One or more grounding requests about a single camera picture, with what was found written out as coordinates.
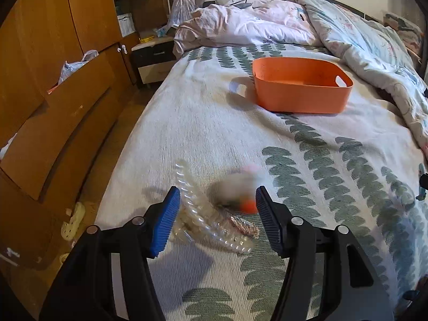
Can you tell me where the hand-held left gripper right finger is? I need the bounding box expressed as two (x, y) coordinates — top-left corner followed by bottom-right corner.
(255, 186), (395, 321)

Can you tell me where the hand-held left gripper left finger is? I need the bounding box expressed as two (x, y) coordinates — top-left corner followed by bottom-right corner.
(40, 186), (181, 321)

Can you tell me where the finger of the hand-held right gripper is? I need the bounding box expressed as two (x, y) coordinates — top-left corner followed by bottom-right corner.
(418, 163), (428, 191)

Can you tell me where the fluffy grey pom-pom hair tie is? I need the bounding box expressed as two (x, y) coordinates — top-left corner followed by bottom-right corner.
(212, 164), (267, 210)

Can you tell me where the orange plastic basket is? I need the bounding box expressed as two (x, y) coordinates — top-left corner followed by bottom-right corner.
(251, 56), (354, 114)

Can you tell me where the cream power strip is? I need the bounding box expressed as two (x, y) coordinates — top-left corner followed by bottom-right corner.
(60, 202), (86, 242)

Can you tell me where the leaf-patterned bedspread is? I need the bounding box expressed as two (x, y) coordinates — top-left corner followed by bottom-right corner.
(95, 45), (428, 321)

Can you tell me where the large wooden drawer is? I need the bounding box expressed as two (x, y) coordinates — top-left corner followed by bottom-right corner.
(0, 87), (121, 202)

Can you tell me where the patterned pillow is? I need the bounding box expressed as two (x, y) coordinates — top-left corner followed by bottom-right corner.
(383, 12), (424, 63)

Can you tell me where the wooden drawer with bag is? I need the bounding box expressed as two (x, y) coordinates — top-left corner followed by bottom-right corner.
(45, 51), (116, 106)

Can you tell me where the light blue printed duvet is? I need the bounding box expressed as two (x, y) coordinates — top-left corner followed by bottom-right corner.
(289, 0), (428, 156)

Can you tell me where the nightstand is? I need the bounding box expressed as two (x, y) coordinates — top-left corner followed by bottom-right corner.
(131, 36), (176, 86)

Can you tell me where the white plastic bag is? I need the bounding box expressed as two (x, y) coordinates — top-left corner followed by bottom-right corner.
(57, 49), (100, 86)

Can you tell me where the hanging clear plastic bag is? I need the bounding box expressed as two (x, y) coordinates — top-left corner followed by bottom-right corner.
(166, 0), (207, 31)

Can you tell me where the wooden wardrobe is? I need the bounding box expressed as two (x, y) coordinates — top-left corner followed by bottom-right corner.
(0, 0), (168, 275)

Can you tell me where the braided bracelet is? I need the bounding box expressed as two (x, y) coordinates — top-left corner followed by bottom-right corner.
(230, 216), (261, 239)

